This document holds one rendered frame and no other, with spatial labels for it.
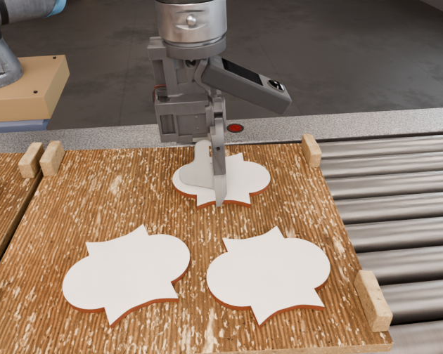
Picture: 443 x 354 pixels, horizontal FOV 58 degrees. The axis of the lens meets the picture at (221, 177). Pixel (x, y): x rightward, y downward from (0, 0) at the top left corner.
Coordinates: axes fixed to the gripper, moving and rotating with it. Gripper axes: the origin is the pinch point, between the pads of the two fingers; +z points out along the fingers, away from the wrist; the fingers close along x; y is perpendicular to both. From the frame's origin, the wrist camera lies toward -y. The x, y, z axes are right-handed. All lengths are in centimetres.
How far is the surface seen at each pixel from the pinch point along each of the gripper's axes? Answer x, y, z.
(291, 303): 21.3, -5.8, 0.3
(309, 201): 5.0, -11.5, 1.4
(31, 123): -30.2, 38.5, 5.4
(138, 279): 17.5, 9.8, -0.5
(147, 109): -200, 44, 92
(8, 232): 8.2, 27.1, 0.0
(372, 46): -314, -153, 101
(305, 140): -6.3, -13.4, -1.1
